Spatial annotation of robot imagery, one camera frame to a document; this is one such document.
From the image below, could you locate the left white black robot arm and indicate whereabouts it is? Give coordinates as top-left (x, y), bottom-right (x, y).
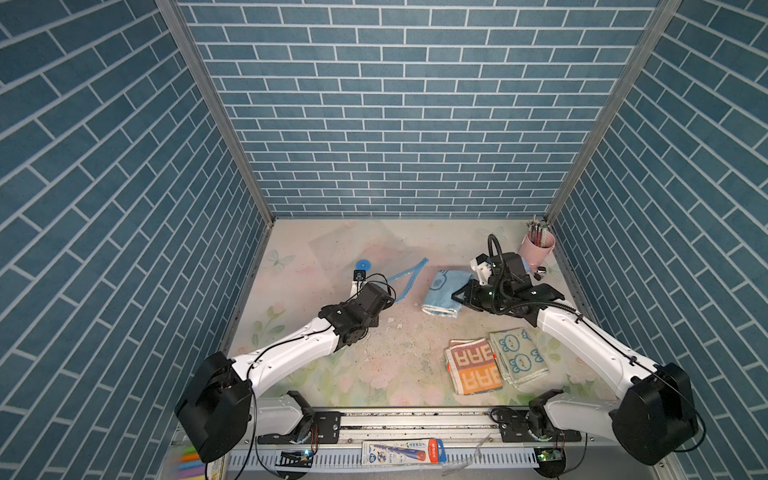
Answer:
top-left (174, 281), bottom-right (396, 463)

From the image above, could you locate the red blue packaged item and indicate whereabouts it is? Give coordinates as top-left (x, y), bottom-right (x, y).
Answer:
top-left (361, 438), bottom-right (447, 466)

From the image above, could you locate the small metal binder clip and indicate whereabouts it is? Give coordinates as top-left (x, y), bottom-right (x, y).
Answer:
top-left (533, 266), bottom-right (547, 281)

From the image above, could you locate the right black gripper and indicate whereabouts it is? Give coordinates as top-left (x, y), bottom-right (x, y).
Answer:
top-left (450, 279), bottom-right (509, 313)

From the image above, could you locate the colourful marker set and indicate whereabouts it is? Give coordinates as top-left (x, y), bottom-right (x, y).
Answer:
top-left (174, 446), bottom-right (207, 480)

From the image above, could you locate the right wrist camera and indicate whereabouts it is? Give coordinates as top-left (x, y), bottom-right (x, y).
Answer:
top-left (470, 254), bottom-right (494, 286)

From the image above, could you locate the pale green bunny towel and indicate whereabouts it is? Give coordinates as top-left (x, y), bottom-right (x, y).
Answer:
top-left (488, 327), bottom-right (549, 387)

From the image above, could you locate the aluminium mounting rail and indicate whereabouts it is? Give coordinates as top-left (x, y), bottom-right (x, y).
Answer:
top-left (161, 405), bottom-right (667, 475)

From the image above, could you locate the orange white folded towel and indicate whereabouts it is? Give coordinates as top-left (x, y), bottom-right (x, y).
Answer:
top-left (445, 339), bottom-right (504, 396)

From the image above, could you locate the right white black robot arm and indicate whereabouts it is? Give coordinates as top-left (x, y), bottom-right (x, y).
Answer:
top-left (452, 235), bottom-right (707, 465)

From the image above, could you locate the pink pen cup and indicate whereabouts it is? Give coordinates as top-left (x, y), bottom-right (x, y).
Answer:
top-left (519, 217), bottom-right (556, 272)

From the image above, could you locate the clear vacuum bag blue zipper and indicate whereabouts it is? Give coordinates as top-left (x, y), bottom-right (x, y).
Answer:
top-left (309, 221), bottom-right (428, 302)

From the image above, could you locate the light blue towel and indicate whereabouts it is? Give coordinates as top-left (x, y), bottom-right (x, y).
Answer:
top-left (421, 270), bottom-right (472, 318)

